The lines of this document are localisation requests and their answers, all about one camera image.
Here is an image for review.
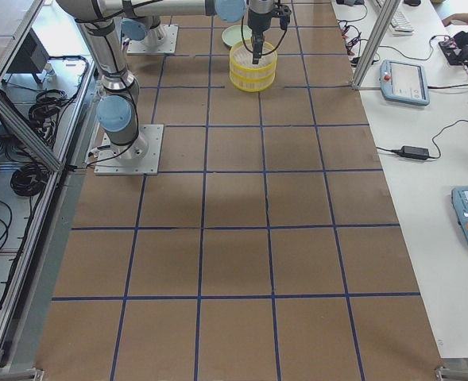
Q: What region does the yellow bamboo steamer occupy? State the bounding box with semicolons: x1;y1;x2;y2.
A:
230;70;276;92
229;41;277;78

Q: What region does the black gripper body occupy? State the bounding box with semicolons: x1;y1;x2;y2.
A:
248;0;292;46

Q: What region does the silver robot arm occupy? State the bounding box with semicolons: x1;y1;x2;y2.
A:
58;1;219;161
121;1;292;65

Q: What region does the light green plate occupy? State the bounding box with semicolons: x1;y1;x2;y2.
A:
222;25;252;48

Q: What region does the teach pendant far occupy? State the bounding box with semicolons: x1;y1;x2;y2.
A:
380;60;430;106

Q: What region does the aluminium frame post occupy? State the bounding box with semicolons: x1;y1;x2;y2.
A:
351;0;399;90

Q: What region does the black power adapter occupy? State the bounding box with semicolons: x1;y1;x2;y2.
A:
391;145;431;160

